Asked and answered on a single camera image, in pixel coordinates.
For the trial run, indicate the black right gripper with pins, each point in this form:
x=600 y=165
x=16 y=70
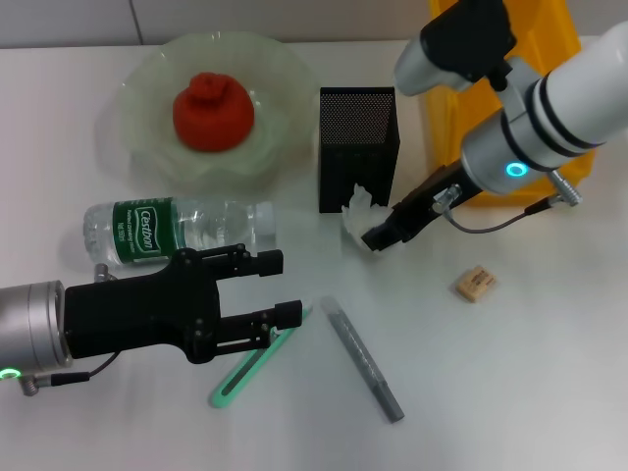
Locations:
x=427 y=206

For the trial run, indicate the green glass fruit plate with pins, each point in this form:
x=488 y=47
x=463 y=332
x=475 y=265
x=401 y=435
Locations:
x=275 y=88

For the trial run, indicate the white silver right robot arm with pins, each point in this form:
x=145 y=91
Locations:
x=564 y=108

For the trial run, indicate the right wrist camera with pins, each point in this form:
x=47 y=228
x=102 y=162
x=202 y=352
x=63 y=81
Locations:
x=466 y=44

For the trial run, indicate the yellow plastic bin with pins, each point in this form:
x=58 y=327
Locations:
x=549 y=24

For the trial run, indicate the black mesh pen holder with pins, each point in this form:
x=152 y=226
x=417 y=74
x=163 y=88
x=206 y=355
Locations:
x=355 y=162

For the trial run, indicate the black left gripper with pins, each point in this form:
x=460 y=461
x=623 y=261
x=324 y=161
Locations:
x=142 y=309

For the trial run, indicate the clear green-label water bottle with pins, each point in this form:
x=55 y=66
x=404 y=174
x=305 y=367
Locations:
x=142 y=235

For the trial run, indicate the red-orange knitted orange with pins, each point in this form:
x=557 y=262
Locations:
x=213 y=118

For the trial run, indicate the beige eraser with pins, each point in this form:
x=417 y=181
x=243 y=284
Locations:
x=475 y=284

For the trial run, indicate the green utility knife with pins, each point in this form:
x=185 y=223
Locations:
x=235 y=382

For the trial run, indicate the white paper ball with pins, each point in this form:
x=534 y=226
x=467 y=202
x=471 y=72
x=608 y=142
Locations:
x=363 y=216

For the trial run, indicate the grey pen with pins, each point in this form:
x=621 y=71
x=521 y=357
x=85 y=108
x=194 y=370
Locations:
x=358 y=353

